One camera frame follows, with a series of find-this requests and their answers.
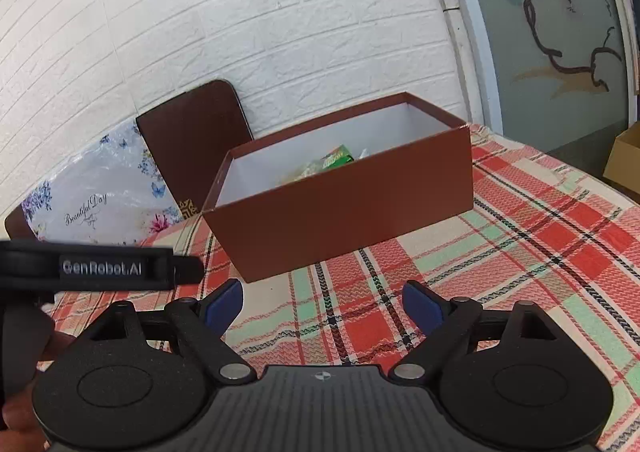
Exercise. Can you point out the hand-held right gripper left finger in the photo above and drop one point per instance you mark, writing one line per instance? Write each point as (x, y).
(225, 303)

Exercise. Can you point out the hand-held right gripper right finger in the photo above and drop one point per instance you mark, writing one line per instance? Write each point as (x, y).
(420, 303)

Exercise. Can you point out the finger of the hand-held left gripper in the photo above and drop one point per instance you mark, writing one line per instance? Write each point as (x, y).
(189, 269)

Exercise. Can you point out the brown cardboard box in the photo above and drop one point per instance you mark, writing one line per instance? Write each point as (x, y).
(350, 212)

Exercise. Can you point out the green packet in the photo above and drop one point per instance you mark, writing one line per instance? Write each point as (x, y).
(336, 157)

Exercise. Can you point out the person's left hand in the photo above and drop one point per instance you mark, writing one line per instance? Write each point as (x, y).
(55, 348)

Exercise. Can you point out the floral clear plastic bag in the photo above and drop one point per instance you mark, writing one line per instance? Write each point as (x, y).
(100, 192)

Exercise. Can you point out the red plaid blanket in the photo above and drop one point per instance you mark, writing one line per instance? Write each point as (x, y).
(525, 252)

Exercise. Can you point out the pale yellow packet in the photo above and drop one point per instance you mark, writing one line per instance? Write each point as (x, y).
(300, 173)

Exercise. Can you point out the tan cardboard box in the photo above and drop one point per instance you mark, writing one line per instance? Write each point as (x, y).
(624, 157)

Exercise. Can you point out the glass door with drawing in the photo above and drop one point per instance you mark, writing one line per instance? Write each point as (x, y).
(550, 32)

